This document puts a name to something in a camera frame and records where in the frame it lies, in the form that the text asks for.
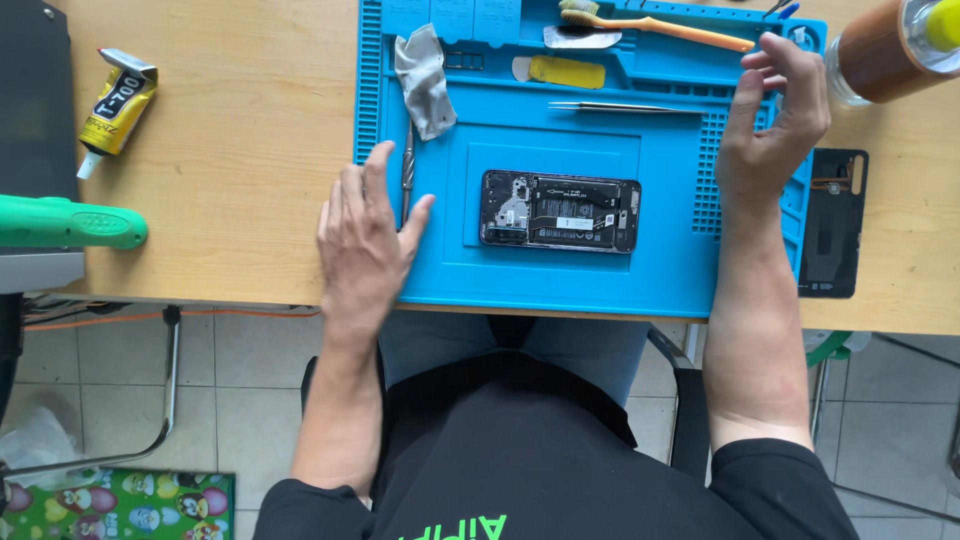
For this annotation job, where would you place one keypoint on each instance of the person's left hand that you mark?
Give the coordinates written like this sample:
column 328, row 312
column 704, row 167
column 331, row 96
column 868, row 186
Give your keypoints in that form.
column 364, row 247

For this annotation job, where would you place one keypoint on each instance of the person's right hand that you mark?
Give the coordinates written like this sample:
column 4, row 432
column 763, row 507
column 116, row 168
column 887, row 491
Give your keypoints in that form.
column 780, row 139

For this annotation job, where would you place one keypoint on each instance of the slim metal screwdriver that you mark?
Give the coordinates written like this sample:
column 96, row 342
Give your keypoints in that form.
column 407, row 169

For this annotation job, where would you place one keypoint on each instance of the black phone back cover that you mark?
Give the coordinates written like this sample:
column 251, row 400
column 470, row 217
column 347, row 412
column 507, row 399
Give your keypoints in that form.
column 832, row 225

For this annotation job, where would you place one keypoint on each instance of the blue pen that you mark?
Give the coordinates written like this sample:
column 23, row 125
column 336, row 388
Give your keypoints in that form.
column 786, row 10

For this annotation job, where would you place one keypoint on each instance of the brown bottle with yellow cap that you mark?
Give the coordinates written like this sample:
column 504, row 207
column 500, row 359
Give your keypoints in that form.
column 877, row 52

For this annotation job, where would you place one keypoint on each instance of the silver metal tweezers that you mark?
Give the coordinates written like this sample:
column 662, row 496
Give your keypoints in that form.
column 630, row 108

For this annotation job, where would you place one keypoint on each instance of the orange toothbrush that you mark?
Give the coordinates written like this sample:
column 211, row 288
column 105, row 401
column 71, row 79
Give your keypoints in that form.
column 660, row 26

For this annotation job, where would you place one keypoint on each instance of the grey crumpled cloth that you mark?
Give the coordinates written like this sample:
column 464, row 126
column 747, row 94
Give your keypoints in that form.
column 424, row 82

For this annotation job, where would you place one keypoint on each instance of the opened black smartphone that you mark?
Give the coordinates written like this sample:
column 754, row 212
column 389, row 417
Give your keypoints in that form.
column 562, row 212

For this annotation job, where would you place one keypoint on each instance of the blue silicone repair mat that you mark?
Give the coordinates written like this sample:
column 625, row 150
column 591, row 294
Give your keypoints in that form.
column 540, row 142

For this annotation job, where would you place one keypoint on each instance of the green plastic object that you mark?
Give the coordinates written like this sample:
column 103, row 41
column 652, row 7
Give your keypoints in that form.
column 829, row 346

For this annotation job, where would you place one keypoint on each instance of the yellow pry tool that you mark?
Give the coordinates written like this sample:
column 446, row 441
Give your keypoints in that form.
column 566, row 72

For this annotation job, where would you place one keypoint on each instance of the flat metal scraper blade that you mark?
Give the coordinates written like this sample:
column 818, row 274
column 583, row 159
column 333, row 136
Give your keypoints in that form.
column 577, row 37

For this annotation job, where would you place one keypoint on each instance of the black shirt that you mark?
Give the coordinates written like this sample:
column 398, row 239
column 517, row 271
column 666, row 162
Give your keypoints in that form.
column 540, row 465

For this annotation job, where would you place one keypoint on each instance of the yellow black glue tube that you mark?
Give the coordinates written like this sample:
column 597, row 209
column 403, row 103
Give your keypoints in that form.
column 116, row 112

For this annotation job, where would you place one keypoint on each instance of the grey device base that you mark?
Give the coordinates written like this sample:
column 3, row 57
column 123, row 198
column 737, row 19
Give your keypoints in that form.
column 37, row 270

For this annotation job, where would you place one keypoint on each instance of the colourful cartoon printed box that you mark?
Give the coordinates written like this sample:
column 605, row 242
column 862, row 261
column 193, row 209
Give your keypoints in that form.
column 112, row 506

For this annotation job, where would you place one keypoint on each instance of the dark grey case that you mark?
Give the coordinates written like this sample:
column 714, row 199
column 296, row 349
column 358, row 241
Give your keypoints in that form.
column 34, row 97

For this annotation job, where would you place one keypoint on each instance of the clear plastic bag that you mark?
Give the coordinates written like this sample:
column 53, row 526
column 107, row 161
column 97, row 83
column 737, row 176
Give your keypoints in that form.
column 37, row 446

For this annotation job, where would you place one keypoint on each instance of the metal tube frame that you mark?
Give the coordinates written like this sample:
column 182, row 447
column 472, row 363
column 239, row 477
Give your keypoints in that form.
column 169, row 390

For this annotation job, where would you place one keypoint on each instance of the dark metal stand frame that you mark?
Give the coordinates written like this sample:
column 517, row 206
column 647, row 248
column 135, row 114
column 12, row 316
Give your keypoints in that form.
column 900, row 502

